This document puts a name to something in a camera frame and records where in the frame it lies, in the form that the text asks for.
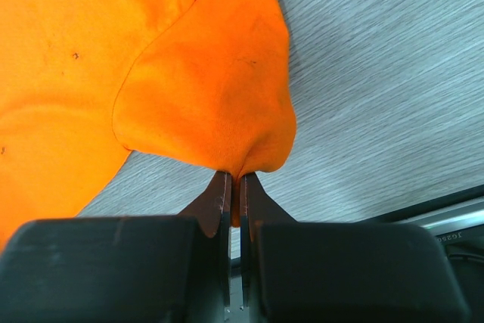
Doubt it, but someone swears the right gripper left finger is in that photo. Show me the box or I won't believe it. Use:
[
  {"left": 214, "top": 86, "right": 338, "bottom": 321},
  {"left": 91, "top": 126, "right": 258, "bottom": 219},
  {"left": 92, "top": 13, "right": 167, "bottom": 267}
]
[{"left": 1, "top": 172, "right": 231, "bottom": 322}]

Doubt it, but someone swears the orange t-shirt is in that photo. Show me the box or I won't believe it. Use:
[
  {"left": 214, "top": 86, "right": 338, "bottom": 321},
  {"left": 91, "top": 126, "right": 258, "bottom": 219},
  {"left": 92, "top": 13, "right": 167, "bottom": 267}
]
[{"left": 1, "top": 0, "right": 296, "bottom": 243}]

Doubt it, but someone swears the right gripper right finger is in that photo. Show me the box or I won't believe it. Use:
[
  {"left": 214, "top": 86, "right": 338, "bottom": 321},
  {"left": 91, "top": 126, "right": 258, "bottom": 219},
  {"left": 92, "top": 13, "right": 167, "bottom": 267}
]
[{"left": 240, "top": 173, "right": 471, "bottom": 322}]

